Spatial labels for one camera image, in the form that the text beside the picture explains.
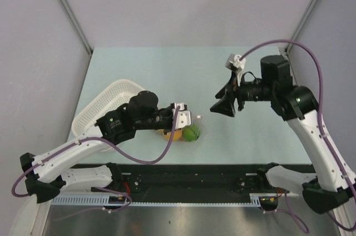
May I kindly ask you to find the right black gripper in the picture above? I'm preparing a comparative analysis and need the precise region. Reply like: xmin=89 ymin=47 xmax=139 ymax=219
xmin=210 ymin=70 xmax=274 ymax=116

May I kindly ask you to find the toy orange mango slice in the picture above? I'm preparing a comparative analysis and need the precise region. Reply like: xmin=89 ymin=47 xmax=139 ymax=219
xmin=161 ymin=130 xmax=183 ymax=141

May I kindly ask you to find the green toy watermelon ball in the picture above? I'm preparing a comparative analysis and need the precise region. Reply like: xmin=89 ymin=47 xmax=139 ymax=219
xmin=182 ymin=124 xmax=201 ymax=142

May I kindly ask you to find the clear zip top bag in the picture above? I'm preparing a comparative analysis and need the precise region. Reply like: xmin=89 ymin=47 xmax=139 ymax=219
xmin=173 ymin=115 xmax=204 ymax=142

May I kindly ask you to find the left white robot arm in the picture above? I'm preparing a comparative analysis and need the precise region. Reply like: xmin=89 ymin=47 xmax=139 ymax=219
xmin=11 ymin=91 xmax=186 ymax=203

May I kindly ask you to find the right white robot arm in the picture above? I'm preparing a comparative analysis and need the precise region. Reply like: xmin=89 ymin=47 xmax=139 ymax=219
xmin=210 ymin=54 xmax=355 ymax=214

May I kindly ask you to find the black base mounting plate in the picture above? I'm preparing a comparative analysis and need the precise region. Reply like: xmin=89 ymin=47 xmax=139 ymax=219
xmin=114 ymin=164 xmax=285 ymax=202

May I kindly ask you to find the white perforated plastic basket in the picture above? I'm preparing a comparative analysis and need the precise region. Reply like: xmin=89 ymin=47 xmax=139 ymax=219
xmin=71 ymin=79 xmax=145 ymax=136

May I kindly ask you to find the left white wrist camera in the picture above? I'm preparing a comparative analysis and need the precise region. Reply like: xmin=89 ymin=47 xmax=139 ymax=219
xmin=171 ymin=102 xmax=192 ymax=130

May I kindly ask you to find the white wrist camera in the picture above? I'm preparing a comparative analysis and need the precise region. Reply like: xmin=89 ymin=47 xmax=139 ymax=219
xmin=171 ymin=102 xmax=192 ymax=130
xmin=225 ymin=53 xmax=246 ymax=77

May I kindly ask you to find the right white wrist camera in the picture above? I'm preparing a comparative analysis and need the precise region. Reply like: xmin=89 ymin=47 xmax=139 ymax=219
xmin=225 ymin=53 xmax=246 ymax=77

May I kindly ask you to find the white slotted cable duct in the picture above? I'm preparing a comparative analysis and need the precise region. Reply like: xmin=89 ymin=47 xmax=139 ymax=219
xmin=51 ymin=194 xmax=261 ymax=208

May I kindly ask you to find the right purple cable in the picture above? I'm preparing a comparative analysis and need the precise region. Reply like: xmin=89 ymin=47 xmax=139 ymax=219
xmin=240 ymin=39 xmax=356 ymax=232

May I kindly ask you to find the right aluminium frame post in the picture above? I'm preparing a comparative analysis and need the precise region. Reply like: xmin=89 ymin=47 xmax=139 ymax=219
xmin=289 ymin=0 xmax=320 ymax=41

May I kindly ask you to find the aluminium frame post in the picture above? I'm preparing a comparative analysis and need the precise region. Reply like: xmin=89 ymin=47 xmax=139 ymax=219
xmin=57 ymin=0 xmax=93 ymax=57
xmin=289 ymin=0 xmax=320 ymax=41

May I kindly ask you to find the left aluminium frame post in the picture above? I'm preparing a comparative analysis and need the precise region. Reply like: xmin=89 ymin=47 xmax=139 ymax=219
xmin=57 ymin=0 xmax=93 ymax=57

